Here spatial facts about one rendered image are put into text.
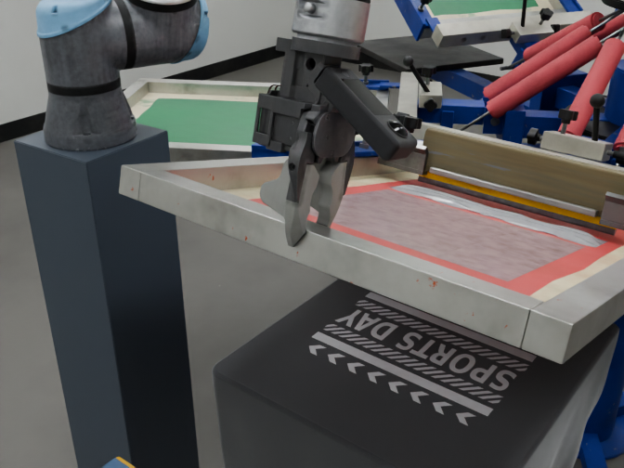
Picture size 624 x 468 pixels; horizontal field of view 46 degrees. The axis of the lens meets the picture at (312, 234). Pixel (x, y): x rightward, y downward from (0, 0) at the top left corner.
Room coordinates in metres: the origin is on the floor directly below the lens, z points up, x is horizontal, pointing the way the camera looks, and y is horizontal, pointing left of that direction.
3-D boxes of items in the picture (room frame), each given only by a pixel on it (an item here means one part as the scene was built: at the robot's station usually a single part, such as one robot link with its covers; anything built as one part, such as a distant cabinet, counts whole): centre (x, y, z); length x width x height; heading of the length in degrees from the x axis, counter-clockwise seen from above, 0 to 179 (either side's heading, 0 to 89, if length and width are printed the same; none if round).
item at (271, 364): (0.93, -0.17, 0.95); 0.48 x 0.44 x 0.01; 142
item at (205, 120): (1.94, 0.05, 1.05); 1.08 x 0.61 x 0.23; 82
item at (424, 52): (2.44, -0.60, 0.91); 1.34 x 0.41 x 0.08; 22
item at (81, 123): (1.19, 0.37, 1.25); 0.15 x 0.15 x 0.10
